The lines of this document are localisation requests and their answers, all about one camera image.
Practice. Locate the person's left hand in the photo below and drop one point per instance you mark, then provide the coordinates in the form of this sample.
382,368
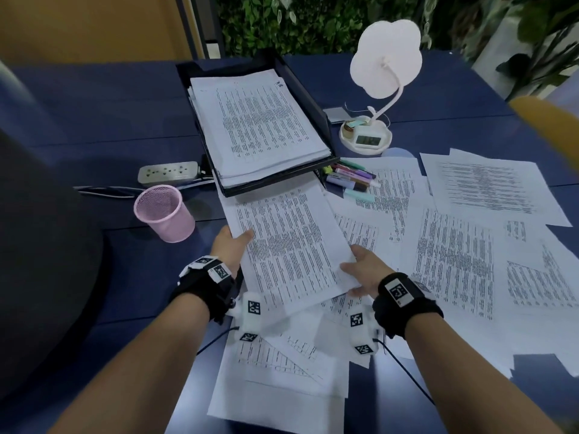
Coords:
228,248

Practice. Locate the person's right hand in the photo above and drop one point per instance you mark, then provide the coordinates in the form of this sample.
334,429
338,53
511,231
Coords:
371,273

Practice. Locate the printed paper sheet bundle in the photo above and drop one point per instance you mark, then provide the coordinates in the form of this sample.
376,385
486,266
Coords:
289,248
258,126
271,174

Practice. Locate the bunch of coloured markers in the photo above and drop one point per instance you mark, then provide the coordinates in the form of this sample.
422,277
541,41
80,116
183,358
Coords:
350,180

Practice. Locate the pile of printed papers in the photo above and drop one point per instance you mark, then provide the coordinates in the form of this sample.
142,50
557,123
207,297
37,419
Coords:
475,189

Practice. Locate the black mesh tiered tray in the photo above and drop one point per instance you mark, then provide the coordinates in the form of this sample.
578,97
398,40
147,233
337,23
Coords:
316,108

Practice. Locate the person's left forearm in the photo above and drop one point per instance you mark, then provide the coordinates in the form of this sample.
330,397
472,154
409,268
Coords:
135,375

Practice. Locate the person's right forearm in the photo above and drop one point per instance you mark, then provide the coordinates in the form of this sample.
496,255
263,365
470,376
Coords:
475,384

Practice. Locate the white flower-shaped desk lamp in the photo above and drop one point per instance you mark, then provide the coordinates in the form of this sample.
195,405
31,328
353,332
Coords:
384,58

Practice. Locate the black left wristband with markers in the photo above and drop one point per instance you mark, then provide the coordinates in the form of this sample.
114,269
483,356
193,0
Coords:
199,289

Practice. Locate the black wristband with markers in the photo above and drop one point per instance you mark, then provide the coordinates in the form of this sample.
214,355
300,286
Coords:
407,311
199,289

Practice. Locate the black right wristband with markers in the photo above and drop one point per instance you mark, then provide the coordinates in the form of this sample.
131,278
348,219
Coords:
407,311

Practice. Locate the pink mesh cup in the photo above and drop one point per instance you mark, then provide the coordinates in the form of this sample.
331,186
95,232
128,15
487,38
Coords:
167,221

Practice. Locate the white power strip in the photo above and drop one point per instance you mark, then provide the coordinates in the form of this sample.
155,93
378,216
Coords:
167,173

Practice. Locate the pale blue round pad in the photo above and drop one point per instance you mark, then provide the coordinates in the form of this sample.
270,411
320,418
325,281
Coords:
397,152

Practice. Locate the small digital clock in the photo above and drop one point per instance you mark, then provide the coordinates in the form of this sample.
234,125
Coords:
367,140

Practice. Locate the mint green eraser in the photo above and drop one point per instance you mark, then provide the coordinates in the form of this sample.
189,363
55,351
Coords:
357,124

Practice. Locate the small grey square card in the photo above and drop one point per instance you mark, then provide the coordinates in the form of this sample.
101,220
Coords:
335,115

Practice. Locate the large black chair back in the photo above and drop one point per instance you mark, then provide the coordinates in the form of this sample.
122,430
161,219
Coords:
45,266

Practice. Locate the white column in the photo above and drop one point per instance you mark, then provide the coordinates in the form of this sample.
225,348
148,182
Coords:
491,63

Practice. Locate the dark green potted plant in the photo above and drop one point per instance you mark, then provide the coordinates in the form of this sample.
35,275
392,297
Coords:
515,67

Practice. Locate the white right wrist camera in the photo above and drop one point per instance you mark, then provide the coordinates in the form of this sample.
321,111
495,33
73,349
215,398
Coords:
364,334

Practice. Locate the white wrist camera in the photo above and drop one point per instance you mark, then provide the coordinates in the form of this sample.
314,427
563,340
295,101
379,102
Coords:
249,320
364,334

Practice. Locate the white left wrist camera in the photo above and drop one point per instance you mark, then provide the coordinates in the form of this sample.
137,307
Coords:
249,320

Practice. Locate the dark metal door frame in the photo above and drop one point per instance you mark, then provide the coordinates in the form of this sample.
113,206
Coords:
203,22

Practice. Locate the green plant wall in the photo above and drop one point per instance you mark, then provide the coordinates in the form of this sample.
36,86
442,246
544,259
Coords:
316,22

